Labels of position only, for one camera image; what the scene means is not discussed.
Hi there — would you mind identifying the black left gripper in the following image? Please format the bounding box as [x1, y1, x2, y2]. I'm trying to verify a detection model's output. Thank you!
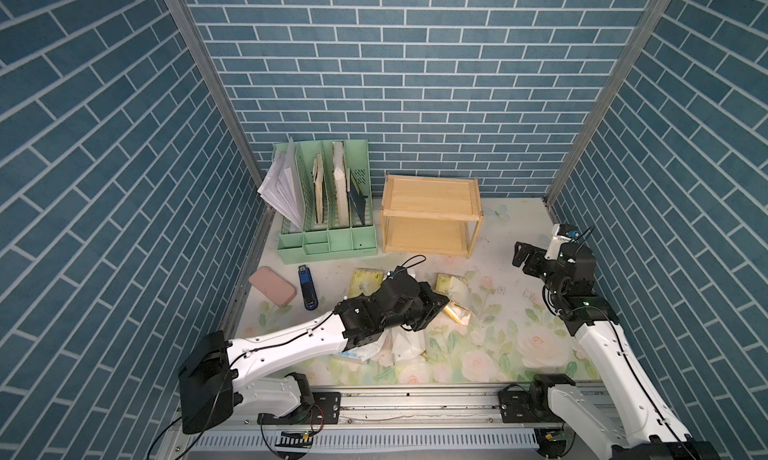
[377, 282, 451, 332]

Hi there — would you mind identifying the yellow green tissue pack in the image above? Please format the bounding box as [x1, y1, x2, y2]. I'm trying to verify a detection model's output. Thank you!
[347, 269, 385, 298]

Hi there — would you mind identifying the blue cartoon tissue pack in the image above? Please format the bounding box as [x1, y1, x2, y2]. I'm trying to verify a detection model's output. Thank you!
[337, 333, 389, 363]

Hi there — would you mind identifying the orange white tissue pack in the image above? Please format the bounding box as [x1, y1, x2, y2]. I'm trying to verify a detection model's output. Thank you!
[443, 301, 472, 326]

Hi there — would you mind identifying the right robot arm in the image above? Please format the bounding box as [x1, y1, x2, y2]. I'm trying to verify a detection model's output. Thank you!
[512, 237, 719, 459]

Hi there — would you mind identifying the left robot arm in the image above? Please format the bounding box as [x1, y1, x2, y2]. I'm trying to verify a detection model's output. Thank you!
[178, 270, 449, 435]

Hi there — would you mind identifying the wooden two-tier shelf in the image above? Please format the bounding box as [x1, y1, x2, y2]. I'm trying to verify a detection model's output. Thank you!
[381, 175, 484, 257]

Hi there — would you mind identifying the floral table mat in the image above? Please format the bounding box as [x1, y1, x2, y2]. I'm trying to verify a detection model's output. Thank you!
[233, 198, 599, 386]

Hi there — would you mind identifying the dark blue thin book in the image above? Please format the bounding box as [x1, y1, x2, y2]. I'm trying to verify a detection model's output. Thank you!
[347, 169, 366, 225]

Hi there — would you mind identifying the green plastic file organizer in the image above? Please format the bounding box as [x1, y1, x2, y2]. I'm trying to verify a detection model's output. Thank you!
[277, 139, 378, 264]

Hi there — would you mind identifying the pink rounded case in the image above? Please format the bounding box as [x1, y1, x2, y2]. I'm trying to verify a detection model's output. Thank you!
[249, 266, 296, 307]

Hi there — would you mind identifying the thin brown-edged book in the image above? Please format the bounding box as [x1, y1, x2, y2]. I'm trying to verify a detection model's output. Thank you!
[312, 153, 324, 224]

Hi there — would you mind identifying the white paper sheet stack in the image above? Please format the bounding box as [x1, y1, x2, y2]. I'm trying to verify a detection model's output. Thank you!
[257, 138, 305, 231]

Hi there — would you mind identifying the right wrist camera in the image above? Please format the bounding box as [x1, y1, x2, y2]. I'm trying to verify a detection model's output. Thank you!
[545, 223, 581, 260]

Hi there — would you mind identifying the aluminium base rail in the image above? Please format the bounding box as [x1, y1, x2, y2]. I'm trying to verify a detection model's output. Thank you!
[155, 383, 661, 460]

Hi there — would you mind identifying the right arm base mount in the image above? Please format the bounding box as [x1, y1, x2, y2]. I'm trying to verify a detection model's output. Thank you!
[498, 374, 576, 423]

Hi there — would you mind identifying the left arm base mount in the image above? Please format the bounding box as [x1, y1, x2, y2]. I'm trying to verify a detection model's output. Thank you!
[252, 372, 341, 426]

